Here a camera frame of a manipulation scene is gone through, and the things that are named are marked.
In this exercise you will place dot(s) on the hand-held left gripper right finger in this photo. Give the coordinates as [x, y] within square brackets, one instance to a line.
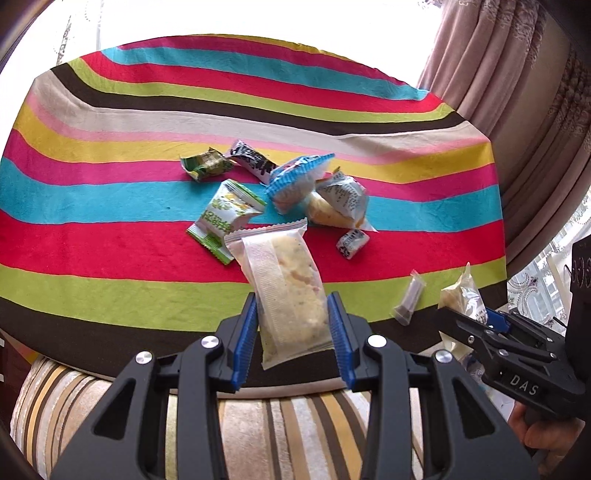
[341, 346]

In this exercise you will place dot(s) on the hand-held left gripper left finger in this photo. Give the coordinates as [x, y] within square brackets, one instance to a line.
[242, 341]

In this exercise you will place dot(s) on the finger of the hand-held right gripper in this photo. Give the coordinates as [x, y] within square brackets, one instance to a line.
[499, 321]
[461, 325]

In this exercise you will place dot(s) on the small cake clear packet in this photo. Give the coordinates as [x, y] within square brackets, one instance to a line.
[459, 293]

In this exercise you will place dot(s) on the small clear packet dark stick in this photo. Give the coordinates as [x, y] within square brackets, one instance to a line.
[408, 300]

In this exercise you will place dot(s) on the small black-white candy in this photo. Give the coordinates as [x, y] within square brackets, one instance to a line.
[352, 243]

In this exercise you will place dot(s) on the green-white snack packet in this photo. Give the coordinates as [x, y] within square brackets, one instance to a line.
[226, 214]

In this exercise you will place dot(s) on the blue-edged grey snack packet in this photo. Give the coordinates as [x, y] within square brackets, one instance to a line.
[295, 180]

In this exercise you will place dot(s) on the dark green snack packet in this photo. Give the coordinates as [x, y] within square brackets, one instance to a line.
[205, 164]

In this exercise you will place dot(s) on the person's right hand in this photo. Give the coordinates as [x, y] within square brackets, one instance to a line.
[545, 431]

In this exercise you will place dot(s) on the embroidered lace curtain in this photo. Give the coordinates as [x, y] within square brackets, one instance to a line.
[531, 295]

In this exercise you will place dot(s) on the striped sofa towel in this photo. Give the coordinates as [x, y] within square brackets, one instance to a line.
[295, 420]

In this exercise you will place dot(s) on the colourful striped tablecloth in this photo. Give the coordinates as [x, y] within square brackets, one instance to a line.
[115, 249]

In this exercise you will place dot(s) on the beige patterned curtain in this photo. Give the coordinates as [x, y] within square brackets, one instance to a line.
[531, 115]

